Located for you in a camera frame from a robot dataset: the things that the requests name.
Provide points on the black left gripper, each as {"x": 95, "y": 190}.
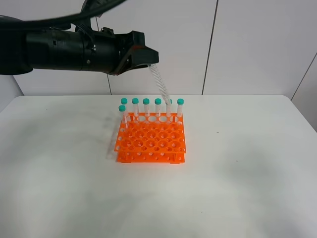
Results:
{"x": 130, "y": 52}

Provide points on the test tube teal cap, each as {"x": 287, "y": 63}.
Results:
{"x": 159, "y": 83}

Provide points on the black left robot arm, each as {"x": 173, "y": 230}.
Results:
{"x": 84, "y": 49}

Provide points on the test tube second row left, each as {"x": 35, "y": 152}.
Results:
{"x": 123, "y": 110}

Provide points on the orange test tube rack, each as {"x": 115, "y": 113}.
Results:
{"x": 151, "y": 139}

